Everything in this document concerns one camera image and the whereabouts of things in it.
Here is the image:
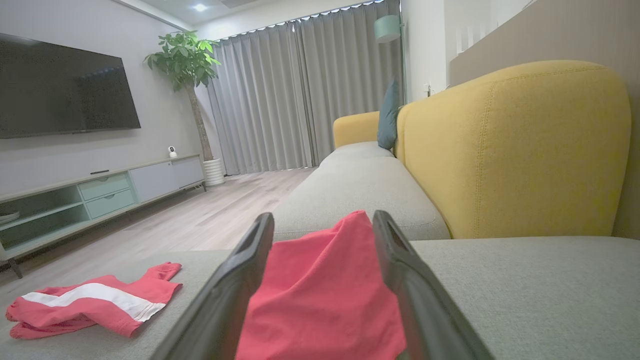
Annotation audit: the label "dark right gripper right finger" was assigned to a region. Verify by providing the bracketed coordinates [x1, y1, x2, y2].
[372, 210, 496, 360]

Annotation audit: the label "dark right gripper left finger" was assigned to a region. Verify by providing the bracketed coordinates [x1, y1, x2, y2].
[150, 212, 275, 360]

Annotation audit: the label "red basketball jersey white sleeves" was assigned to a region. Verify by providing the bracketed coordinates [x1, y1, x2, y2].
[235, 210, 408, 360]

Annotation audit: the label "red shorts white stripe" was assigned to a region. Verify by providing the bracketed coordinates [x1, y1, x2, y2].
[5, 261, 183, 341]

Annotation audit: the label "large grey sofa ottoman cushion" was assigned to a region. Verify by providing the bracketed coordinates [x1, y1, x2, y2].
[0, 236, 640, 360]

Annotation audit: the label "white ribbed plant pot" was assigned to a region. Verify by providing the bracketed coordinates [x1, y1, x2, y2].
[202, 158, 226, 187]

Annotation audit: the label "pale green television cabinet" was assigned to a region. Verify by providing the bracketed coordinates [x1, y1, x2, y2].
[0, 154, 207, 278]

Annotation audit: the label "grey sofa seat cushion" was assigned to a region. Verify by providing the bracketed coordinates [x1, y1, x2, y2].
[272, 141, 451, 242]

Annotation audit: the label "teal throw pillow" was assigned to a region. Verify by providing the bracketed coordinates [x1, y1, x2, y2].
[376, 77, 401, 151]

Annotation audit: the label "grey curtain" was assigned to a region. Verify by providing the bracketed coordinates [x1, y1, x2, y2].
[206, 0, 403, 176]

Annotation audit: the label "green potted tree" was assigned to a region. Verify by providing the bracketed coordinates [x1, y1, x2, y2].
[144, 31, 222, 162]

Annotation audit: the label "black flat television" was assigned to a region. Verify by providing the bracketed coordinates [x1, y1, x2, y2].
[0, 32, 142, 140]

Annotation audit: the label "teal shade floor lamp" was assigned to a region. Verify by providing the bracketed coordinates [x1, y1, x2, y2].
[374, 15, 407, 103]

